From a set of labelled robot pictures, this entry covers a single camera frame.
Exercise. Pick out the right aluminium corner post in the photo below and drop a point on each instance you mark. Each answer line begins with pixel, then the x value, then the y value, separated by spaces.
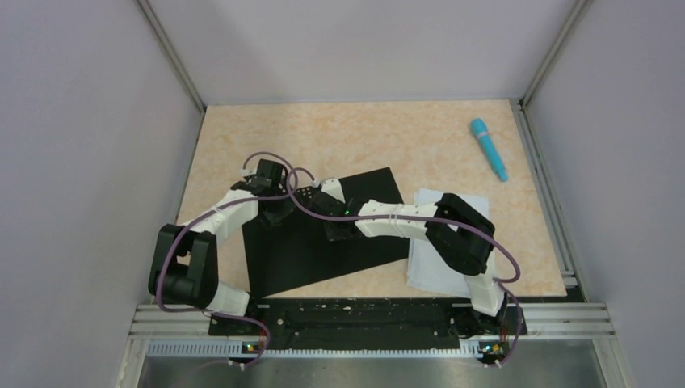
pixel 566 30

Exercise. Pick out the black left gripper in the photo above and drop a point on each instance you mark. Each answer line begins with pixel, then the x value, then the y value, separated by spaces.
pixel 277 212

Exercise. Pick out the left aluminium corner post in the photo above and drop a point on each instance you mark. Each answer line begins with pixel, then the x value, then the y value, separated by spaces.
pixel 170 54

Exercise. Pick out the white slotted cable duct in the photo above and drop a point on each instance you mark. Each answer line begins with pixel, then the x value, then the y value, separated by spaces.
pixel 238 349

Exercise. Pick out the aluminium corner post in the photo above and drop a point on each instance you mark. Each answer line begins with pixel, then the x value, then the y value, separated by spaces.
pixel 566 30
pixel 170 54

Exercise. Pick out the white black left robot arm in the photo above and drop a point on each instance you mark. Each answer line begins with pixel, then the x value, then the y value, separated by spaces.
pixel 184 274

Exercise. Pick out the aluminium front rail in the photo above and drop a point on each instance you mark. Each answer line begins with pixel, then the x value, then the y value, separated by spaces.
pixel 545 321

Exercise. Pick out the white A4 file folder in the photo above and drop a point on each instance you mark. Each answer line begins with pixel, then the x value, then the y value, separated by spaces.
pixel 297 252

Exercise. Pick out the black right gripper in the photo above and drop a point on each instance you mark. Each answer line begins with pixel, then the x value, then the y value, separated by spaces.
pixel 338 230

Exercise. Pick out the blue marker pen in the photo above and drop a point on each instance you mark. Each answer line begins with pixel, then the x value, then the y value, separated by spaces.
pixel 481 133

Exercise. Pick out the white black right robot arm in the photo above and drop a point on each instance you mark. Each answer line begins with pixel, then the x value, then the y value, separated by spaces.
pixel 461 236

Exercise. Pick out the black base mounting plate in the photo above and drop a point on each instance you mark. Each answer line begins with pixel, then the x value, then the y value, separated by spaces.
pixel 393 323

